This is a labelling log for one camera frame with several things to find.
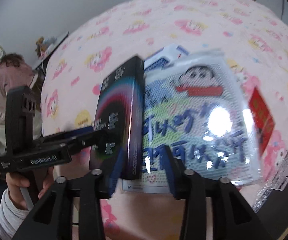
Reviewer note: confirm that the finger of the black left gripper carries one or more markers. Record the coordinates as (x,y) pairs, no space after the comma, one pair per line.
(78,139)

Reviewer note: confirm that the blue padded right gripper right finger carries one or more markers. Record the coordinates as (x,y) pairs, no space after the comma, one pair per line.
(173,173)

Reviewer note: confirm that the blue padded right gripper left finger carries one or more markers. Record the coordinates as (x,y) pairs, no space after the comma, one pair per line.
(115,170)

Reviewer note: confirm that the black rainbow Smart Devil box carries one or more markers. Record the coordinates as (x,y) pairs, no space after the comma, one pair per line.
(120,111)

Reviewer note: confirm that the cartoon bead art kit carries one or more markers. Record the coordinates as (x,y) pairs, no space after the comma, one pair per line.
(195,106)

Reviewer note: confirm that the person's left hand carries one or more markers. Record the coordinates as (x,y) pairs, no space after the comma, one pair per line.
(15,182)

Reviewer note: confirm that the red celebrity card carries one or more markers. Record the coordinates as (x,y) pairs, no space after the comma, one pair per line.
(263,119)

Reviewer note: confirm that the grey side shelf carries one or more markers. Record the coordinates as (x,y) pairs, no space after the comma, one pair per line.
(41,62)

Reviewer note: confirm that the black cardboard storage box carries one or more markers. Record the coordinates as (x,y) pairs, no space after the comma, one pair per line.
(272,203)

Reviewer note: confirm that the blue white small box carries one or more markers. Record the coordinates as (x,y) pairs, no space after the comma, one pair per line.
(164,56)

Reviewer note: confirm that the pink cartoon bed blanket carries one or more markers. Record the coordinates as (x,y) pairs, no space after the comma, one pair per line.
(255,46)

